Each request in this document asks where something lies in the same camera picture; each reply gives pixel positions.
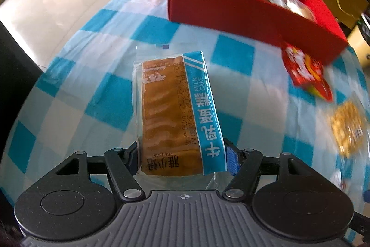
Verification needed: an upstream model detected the peanut brittle packet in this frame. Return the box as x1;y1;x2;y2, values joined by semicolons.
330;99;369;159

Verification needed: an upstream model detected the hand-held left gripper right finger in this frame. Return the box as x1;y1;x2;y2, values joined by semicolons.
223;139;314;202

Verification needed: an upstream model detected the brown cake packet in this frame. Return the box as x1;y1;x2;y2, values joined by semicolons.
132;44;230;192

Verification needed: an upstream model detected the red box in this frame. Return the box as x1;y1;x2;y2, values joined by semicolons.
168;0;349;65

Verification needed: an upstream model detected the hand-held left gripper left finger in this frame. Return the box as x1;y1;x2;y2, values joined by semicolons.
53;142;146;202

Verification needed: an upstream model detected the red white snack packet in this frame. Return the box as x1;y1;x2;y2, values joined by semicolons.
262;0;317;23

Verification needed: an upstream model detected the yellow cylinder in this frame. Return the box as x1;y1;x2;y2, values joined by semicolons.
347;24;370;68

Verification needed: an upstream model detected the blue white checked tablecloth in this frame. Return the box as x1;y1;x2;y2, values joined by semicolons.
0;0;370;236

